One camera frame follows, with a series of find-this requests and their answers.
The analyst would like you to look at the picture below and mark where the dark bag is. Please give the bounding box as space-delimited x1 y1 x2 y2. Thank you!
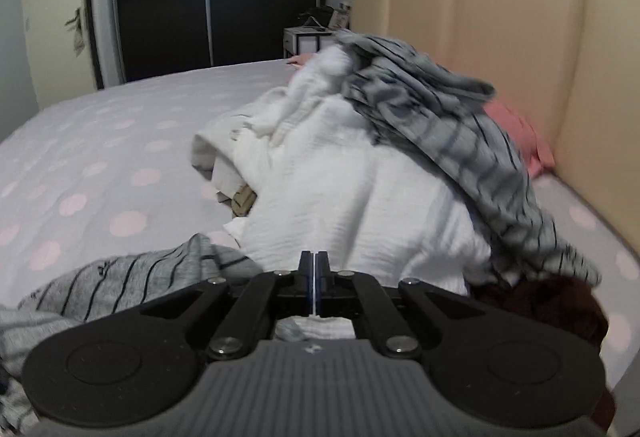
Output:
295 6 335 30

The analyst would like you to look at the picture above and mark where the beige patterned cloth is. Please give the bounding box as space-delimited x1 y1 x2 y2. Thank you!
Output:
230 184 259 218

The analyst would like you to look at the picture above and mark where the white box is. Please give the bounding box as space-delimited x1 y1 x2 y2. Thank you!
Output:
331 2 352 29

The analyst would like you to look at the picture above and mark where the dark brown cloth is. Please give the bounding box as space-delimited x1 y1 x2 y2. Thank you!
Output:
470 274 617 428

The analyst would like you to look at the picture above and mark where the beige padded headboard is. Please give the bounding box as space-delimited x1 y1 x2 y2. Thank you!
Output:
350 0 640 263

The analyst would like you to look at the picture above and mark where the white nightstand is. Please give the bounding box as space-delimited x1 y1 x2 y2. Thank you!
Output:
283 27 333 59

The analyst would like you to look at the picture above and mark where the door handle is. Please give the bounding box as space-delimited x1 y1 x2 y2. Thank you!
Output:
64 8 86 58

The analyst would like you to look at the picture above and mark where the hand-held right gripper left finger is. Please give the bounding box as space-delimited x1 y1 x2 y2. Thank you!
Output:
137 251 315 362

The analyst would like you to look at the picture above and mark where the dark wardrobe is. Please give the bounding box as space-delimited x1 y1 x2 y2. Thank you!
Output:
87 0 328 88

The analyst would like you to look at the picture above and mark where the polka dot bed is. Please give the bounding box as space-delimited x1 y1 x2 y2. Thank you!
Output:
0 58 640 368

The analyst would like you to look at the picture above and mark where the grey striped bow-print garment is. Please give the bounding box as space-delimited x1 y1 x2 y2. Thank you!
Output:
0 233 261 435
334 30 603 285

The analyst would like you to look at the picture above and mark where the cream white cloth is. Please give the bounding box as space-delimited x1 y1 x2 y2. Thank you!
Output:
192 87 281 208

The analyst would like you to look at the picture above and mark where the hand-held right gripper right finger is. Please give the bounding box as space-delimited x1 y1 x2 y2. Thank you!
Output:
315 251 488 360

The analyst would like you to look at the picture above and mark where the pink cloth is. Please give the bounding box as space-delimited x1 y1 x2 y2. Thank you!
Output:
482 100 557 179

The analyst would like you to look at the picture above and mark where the white knit cloth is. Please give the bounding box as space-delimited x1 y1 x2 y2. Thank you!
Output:
250 44 358 140

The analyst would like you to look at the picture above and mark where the white muslin cloth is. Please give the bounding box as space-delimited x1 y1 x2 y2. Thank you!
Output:
222 82 523 340

